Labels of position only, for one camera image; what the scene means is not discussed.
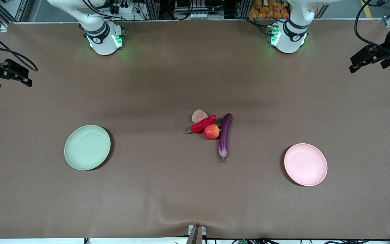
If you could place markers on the pile of orange-brown objects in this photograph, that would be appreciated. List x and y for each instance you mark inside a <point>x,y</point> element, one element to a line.
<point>266,10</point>

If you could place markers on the pink round plate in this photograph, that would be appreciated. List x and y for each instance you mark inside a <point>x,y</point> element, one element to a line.
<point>305,164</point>

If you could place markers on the white power strip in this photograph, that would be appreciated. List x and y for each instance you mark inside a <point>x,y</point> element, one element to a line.
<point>124,8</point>

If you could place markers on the red chili pepper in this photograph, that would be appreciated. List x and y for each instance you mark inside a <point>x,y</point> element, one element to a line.
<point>203,124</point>

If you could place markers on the white terminal block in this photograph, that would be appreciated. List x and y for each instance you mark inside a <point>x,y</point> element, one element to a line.
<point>201,15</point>

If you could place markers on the red yellow apple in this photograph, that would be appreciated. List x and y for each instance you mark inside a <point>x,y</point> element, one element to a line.
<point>211,132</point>

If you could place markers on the pink green peach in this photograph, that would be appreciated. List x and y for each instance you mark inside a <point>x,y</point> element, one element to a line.
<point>198,115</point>

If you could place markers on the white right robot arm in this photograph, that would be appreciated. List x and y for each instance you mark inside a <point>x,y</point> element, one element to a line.
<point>103,44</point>

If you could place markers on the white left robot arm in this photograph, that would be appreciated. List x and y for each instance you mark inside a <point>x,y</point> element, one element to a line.
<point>289,37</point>

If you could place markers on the pale green round plate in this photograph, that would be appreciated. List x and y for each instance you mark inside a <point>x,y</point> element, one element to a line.
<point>86,147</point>

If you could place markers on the aluminium frame post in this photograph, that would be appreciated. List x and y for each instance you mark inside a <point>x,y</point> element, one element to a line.
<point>242,8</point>
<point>151,10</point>

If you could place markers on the black caster wheel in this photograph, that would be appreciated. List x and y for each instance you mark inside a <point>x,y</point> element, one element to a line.
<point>381,2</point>

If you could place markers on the long purple eggplant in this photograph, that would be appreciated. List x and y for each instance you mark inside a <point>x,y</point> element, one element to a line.
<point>224,135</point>

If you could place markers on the brown table cloth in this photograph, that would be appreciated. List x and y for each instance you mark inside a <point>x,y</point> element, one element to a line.
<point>195,189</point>

